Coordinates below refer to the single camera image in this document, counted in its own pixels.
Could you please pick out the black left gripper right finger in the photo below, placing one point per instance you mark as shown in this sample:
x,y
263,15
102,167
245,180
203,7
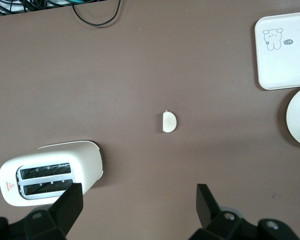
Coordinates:
x,y
205,205

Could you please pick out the cream tray with rabbit print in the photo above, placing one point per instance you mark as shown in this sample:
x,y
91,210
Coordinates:
x,y
285,62

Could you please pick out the brown table cover mat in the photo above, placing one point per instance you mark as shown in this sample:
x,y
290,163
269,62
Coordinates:
x,y
140,75

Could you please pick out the white steamed bun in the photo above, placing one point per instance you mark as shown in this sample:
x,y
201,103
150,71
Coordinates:
x,y
169,122

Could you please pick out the white two-slot toaster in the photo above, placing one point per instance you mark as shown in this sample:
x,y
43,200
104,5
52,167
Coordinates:
x,y
85,162

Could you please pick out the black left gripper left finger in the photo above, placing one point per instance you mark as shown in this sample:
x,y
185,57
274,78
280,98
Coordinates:
x,y
67,207

